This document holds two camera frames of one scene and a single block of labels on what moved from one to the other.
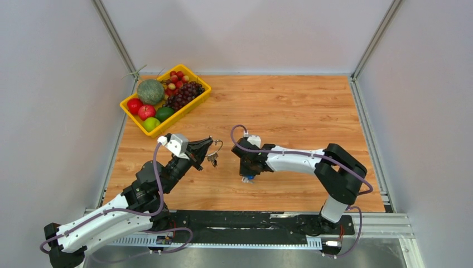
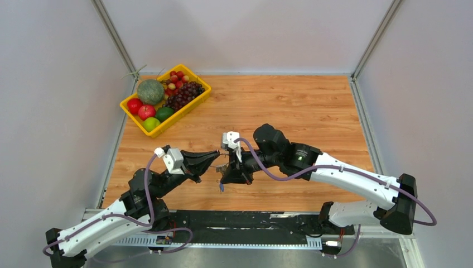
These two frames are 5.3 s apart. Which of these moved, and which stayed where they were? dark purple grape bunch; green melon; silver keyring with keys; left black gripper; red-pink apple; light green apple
Moved: left black gripper; silver keyring with keys
Stayed: light green apple; red-pink apple; green melon; dark purple grape bunch
